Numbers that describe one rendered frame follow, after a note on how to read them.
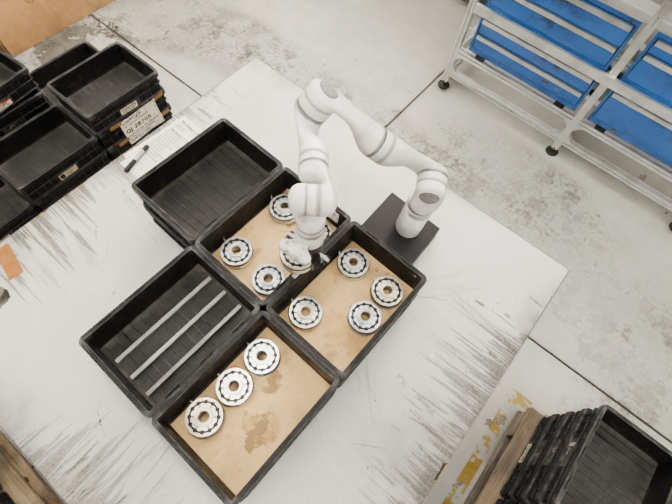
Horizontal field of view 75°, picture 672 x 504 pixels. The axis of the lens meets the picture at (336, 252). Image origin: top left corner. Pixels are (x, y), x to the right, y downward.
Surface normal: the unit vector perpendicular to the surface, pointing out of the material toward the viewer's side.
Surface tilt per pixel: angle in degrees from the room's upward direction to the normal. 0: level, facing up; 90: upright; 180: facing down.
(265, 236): 0
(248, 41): 0
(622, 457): 0
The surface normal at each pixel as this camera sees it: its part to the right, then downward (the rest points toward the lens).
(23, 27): 0.76, 0.43
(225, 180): 0.07, -0.43
